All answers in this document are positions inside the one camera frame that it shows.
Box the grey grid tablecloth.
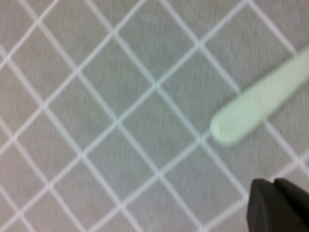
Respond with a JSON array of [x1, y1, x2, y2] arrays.
[[0, 0, 309, 232]]

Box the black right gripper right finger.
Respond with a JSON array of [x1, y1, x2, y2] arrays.
[[273, 177, 309, 225]]

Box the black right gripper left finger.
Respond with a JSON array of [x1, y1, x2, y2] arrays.
[[245, 178, 309, 232]]

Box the green plastic spoon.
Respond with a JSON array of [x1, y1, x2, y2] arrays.
[[209, 44, 309, 146]]

